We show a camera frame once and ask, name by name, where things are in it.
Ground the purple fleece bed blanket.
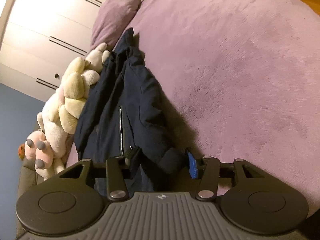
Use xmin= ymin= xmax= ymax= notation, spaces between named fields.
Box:
xmin=65 ymin=0 xmax=320 ymax=218

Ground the white bunny plush toy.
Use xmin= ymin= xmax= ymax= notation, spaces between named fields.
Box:
xmin=35 ymin=42 xmax=110 ymax=180

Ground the cream flower plush toy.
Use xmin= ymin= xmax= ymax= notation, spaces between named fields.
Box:
xmin=37 ymin=57 xmax=87 ymax=134

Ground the pink paw plush toy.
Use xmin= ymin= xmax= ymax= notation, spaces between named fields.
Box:
xmin=24 ymin=130 xmax=54 ymax=169

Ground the navy zip jacket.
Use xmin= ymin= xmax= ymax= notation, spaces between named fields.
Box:
xmin=74 ymin=28 xmax=184 ymax=194

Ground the white wardrobe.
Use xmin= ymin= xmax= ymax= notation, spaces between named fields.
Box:
xmin=1 ymin=0 xmax=105 ymax=101

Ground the purple pillow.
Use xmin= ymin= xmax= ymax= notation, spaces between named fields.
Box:
xmin=89 ymin=0 xmax=142 ymax=50

